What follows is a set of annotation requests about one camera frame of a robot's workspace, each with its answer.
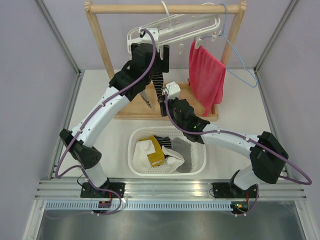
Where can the white slotted cable duct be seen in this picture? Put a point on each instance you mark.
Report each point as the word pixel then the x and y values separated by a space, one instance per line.
pixel 134 205

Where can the white perforated plastic basket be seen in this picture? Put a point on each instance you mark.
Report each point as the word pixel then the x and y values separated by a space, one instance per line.
pixel 198 152

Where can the left aluminium frame post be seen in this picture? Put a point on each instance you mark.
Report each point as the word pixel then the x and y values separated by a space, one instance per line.
pixel 57 35

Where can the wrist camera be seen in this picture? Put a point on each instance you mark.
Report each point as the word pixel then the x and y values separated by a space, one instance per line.
pixel 171 90
pixel 149 35

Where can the yellow bear sock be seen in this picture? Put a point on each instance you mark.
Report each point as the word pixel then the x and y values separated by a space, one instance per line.
pixel 156 158

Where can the pink towel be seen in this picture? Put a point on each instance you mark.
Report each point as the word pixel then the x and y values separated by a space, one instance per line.
pixel 206 77

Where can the white sock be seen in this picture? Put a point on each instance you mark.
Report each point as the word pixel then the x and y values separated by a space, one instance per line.
pixel 140 161
pixel 174 159

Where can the right aluminium frame post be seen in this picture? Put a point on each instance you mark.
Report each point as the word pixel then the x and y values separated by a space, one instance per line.
pixel 276 33

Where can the blue wire hanger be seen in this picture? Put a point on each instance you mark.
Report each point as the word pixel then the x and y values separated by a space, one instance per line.
pixel 238 11

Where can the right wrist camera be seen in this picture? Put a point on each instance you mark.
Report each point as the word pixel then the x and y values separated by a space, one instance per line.
pixel 171 90

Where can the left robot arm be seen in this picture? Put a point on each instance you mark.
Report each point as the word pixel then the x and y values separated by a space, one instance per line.
pixel 125 85

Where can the aluminium mounting rail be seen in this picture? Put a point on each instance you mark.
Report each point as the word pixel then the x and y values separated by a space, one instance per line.
pixel 166 189

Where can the black white-striped sock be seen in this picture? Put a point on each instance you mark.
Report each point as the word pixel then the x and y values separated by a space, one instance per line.
pixel 158 83
pixel 164 141

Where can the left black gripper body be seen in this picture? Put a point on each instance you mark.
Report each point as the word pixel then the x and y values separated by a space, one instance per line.
pixel 158 67

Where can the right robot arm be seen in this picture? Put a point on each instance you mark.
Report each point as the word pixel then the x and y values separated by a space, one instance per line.
pixel 267 156

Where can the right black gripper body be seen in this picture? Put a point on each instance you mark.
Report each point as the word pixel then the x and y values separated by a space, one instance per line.
pixel 170 102

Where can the white plastic clip hanger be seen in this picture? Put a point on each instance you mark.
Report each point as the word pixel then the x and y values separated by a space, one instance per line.
pixel 176 29

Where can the grey striped-cuff sock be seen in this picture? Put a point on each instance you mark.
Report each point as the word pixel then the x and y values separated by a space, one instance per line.
pixel 183 148
pixel 145 98

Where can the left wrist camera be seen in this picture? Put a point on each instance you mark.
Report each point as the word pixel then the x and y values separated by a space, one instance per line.
pixel 149 35

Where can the aluminium frame post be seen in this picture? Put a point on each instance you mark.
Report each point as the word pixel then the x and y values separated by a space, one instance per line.
pixel 57 35
pixel 276 33

